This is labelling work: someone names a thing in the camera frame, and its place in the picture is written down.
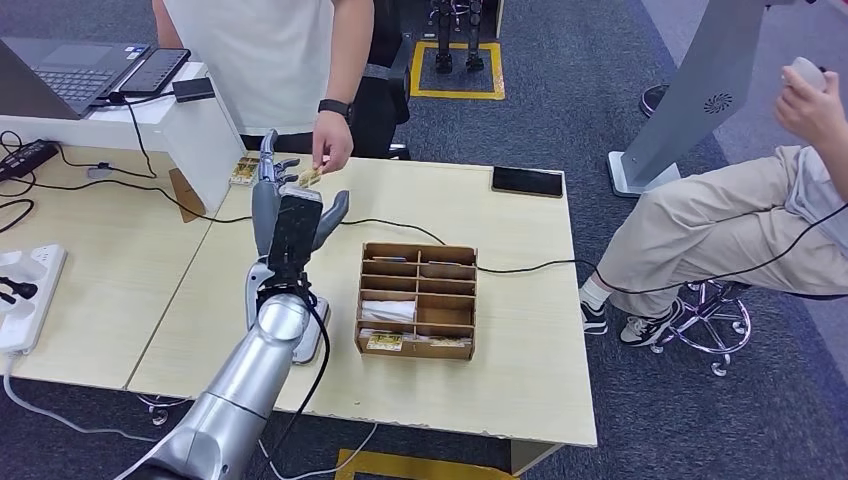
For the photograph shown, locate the white handheld controller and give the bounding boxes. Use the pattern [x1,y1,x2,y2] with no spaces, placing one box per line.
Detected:
[781,56,828,94]

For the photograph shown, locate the dark grey laptop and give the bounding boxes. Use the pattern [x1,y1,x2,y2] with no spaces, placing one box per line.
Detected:
[0,36,151,121]

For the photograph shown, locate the chrome stool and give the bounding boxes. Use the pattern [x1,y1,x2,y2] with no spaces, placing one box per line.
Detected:
[649,279,753,378]

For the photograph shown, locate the thin black hub cable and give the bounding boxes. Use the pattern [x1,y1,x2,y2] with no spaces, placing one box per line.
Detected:
[56,92,177,180]

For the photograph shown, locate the brown cardboard piece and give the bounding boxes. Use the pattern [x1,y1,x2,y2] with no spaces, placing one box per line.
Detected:
[168,167,208,224]

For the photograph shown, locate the long black cable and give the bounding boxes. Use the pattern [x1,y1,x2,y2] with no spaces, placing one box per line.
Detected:
[0,173,848,296]

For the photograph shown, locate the black office chair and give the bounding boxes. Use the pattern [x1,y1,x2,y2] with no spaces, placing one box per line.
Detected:
[351,0,412,160]

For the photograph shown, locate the black tablet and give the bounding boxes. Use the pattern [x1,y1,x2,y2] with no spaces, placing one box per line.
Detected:
[117,46,192,97]

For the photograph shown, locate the black cable loop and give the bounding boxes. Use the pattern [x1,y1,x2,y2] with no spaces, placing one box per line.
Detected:
[0,129,38,234]

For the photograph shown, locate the wooden card organiser box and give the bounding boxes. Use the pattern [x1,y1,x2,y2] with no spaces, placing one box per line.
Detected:
[354,241,479,362]

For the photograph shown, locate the standing person's left hand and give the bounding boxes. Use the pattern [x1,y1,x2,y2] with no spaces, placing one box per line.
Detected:
[311,110,355,175]

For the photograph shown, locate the black shoe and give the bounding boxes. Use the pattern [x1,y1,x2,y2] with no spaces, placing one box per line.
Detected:
[639,83,672,119]

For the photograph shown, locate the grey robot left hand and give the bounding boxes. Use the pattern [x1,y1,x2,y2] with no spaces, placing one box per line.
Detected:
[250,129,351,260]

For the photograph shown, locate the chrome caster base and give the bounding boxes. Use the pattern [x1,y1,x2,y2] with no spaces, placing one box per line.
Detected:
[135,394,190,427]

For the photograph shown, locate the black plug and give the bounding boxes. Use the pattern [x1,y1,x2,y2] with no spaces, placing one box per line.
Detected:
[0,276,38,306]

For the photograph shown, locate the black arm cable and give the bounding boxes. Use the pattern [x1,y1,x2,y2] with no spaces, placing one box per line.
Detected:
[254,284,333,480]

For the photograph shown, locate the seated person's hand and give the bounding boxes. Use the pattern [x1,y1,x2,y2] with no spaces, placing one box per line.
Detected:
[773,64,847,148]

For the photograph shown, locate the white power strip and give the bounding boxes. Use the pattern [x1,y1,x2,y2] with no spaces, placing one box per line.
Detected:
[0,243,68,356]

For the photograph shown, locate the black power adapter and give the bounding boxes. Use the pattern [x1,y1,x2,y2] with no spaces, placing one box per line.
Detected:
[0,139,60,181]

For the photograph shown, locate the small black hub box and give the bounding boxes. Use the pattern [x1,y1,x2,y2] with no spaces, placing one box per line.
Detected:
[172,76,217,103]

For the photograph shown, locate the black wristwatch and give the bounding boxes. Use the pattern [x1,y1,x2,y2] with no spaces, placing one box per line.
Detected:
[317,98,353,121]

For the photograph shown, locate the white desk riser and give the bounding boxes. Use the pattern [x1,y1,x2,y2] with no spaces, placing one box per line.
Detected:
[0,60,246,215]

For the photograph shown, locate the standing person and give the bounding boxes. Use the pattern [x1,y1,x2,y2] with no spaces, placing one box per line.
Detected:
[152,0,376,175]

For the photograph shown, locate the seated person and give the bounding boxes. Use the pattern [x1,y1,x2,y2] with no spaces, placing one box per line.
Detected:
[579,56,848,347]

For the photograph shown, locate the white paper sleeves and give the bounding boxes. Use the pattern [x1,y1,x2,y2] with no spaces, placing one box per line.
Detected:
[360,299,419,325]

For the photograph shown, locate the grey kiosk stand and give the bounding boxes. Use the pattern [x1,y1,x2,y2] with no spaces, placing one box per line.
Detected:
[607,0,783,201]

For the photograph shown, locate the black smartphone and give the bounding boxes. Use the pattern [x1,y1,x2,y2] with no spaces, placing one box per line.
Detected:
[491,165,565,199]

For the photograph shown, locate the black robot legs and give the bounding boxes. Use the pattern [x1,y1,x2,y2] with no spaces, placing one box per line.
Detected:
[429,0,486,74]

